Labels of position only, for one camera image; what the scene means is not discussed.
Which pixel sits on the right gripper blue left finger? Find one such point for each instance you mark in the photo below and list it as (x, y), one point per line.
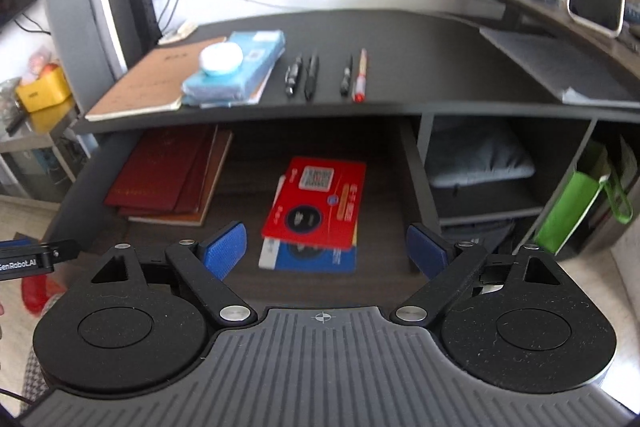
(223, 251)

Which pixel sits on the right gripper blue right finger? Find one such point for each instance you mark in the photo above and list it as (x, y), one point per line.
(429, 252)

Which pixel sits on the red waste bin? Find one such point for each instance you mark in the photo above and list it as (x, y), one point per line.
(37, 291)

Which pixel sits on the blue card package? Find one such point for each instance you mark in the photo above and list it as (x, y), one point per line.
(277, 255)

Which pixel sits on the dark red book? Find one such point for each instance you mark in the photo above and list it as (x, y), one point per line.
(171, 175)

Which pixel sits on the grey folded cloth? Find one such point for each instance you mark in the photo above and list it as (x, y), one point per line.
(468, 156)

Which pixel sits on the red card package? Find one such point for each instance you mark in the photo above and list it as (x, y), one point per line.
(318, 203)

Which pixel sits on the metal side table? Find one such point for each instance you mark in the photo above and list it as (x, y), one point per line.
(42, 158)

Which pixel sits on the black desk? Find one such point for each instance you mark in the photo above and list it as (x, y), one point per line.
(432, 70)

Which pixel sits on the green bag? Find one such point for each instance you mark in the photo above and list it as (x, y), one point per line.
(574, 203)

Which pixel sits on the yellow plastic box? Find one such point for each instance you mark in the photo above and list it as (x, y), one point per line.
(49, 89)

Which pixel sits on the red white marker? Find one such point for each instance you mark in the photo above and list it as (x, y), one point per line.
(359, 89)

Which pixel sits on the brown notebook on desk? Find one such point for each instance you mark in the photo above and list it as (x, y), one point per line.
(154, 85)

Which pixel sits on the white round container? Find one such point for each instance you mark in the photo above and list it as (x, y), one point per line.
(221, 58)

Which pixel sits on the blue plastic bag stack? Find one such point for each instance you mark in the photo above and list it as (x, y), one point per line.
(232, 72)

